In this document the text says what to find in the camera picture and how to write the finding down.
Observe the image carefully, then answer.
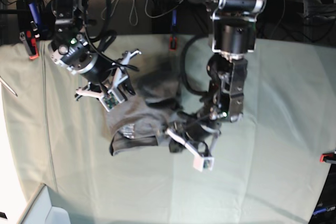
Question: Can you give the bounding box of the light green table cloth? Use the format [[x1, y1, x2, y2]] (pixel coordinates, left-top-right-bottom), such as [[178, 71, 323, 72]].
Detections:
[[1, 39, 335, 223]]

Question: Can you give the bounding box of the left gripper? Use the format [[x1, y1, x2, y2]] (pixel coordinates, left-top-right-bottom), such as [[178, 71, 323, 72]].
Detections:
[[169, 119, 221, 154]]

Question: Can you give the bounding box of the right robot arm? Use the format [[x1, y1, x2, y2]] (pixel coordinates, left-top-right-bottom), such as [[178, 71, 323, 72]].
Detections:
[[50, 0, 138, 102]]

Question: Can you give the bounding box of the grey t-shirt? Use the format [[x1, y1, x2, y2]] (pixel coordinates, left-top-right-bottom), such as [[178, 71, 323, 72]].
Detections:
[[105, 71, 182, 156]]

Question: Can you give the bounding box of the red black clamp left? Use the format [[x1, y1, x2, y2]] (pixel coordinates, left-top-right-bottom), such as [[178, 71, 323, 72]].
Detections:
[[19, 21, 40, 60]]

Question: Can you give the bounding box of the red black clamp right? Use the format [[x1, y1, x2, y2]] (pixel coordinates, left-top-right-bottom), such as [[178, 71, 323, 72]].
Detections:
[[320, 152, 336, 165]]

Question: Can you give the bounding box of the white looped cable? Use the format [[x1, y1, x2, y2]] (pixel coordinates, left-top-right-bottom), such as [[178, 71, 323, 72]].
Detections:
[[104, 0, 140, 26]]

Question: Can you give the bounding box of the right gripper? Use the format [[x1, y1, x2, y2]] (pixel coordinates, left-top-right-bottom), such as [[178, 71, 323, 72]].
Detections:
[[83, 58, 131, 95]]

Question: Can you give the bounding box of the metal rod at left edge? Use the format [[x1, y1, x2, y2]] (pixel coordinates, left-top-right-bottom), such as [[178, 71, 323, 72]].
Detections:
[[0, 77, 18, 97]]

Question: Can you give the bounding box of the red black clamp centre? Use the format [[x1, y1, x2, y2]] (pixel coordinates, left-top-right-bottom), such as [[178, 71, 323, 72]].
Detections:
[[169, 10, 177, 51]]

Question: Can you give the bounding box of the red black clamp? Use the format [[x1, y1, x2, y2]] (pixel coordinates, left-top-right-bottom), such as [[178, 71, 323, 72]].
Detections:
[[19, 21, 40, 60], [320, 152, 336, 165], [169, 10, 177, 51]]

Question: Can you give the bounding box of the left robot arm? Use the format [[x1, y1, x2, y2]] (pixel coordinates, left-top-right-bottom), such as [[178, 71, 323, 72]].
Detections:
[[167, 0, 266, 153]]

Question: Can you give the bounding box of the white bin corner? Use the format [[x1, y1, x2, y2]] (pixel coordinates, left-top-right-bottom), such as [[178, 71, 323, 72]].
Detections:
[[17, 183, 71, 224]]

